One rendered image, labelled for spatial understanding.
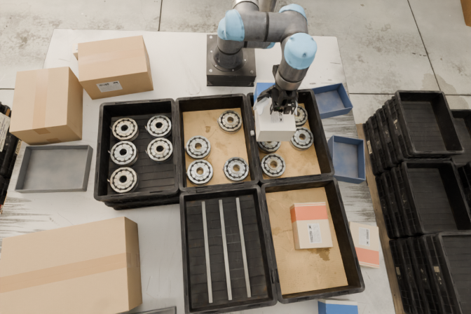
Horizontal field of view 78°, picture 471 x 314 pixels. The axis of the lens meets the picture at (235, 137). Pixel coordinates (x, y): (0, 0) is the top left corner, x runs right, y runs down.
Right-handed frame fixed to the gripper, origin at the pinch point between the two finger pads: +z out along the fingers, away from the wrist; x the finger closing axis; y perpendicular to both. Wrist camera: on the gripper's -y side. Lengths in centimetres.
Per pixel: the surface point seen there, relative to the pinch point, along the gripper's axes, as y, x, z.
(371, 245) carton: 45, 43, 33
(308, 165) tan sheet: 12.3, 19.3, 27.5
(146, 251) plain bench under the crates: 45, -48, 40
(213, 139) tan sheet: 0.6, -21.2, 27.7
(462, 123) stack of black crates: -35, 153, 84
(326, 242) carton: 44, 20, 20
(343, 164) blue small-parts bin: 8, 41, 40
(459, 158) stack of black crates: -10, 141, 83
